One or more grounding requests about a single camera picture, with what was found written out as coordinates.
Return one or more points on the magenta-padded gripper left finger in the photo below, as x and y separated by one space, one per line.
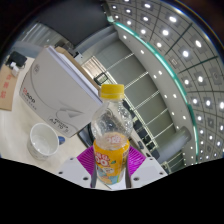
74 170

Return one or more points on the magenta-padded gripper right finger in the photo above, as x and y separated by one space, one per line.
148 170

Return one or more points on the yellow-capped clear drink bottle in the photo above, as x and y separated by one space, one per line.
111 160

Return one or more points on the black desk telephone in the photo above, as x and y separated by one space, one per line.
86 135

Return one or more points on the black office chairs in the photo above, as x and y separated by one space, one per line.
141 131

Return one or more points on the white copy paper box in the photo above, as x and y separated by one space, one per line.
56 96

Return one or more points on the ceiling lights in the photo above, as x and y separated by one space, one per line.
185 53

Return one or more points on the black device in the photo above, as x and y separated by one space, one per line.
16 59

